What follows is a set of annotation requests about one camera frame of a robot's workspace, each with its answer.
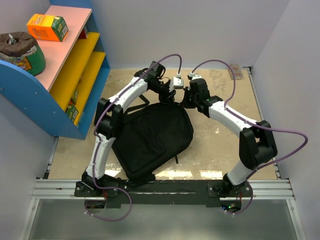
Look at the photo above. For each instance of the blue shelf unit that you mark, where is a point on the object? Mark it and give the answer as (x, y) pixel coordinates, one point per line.
(79, 62)

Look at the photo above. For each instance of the orange green crayon box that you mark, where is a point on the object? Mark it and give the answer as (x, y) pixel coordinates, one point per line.
(47, 27)

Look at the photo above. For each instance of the black student backpack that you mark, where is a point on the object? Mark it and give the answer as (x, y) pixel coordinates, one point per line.
(151, 137)

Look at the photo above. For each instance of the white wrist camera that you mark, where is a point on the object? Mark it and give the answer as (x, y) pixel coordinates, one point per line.
(194, 75)
(176, 83)

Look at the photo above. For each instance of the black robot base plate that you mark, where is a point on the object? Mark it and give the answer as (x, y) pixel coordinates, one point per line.
(209, 193)

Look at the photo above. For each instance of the brown green toy stump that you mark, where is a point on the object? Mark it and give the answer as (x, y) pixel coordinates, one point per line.
(22, 50)

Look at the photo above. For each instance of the aluminium rail frame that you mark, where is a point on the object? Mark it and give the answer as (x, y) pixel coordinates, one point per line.
(62, 209)

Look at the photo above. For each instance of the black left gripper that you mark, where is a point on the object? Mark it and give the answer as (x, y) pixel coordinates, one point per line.
(168, 97)

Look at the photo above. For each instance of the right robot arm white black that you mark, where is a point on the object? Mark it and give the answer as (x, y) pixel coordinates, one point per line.
(256, 146)

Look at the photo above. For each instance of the beige pink eraser box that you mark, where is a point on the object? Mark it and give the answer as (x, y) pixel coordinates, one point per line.
(235, 71)

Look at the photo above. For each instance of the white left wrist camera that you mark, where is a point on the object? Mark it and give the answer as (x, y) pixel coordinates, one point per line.
(176, 83)

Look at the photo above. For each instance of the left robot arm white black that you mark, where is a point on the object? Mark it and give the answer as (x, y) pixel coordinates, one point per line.
(109, 122)

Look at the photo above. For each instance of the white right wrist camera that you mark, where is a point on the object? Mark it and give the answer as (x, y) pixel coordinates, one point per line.
(194, 75)

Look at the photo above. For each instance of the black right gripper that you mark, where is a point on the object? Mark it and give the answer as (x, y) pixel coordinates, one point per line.
(188, 90)

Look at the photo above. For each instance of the green box on shelf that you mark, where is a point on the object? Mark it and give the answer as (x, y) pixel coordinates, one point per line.
(74, 97)
(71, 112)

